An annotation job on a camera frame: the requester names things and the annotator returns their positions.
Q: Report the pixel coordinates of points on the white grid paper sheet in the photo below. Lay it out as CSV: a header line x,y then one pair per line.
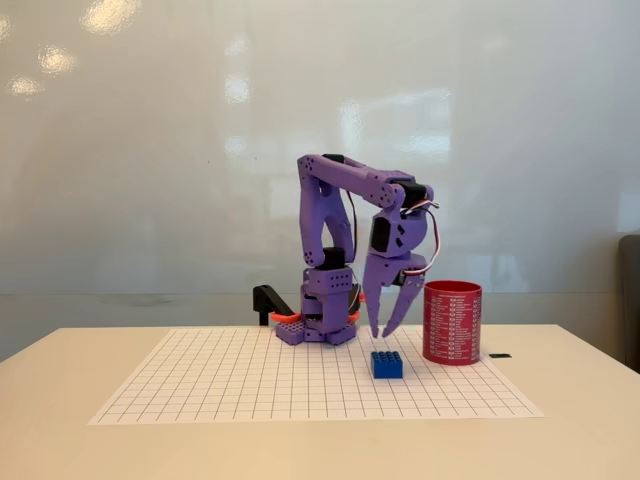
x,y
250,380

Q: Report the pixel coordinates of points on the purple gripper black servo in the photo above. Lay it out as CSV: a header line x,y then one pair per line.
x,y
385,272

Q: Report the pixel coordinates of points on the purple robot arm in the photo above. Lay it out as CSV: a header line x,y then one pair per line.
x,y
320,215

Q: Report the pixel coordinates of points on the blue toy brick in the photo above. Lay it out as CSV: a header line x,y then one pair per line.
x,y
386,366

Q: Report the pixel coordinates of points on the small black flat piece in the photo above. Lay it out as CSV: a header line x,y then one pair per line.
x,y
500,355

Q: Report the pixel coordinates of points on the black table clamp orange pad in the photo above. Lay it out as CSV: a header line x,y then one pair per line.
x,y
355,300
265,297

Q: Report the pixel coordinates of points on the red cup with white print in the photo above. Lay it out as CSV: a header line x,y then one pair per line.
x,y
452,325

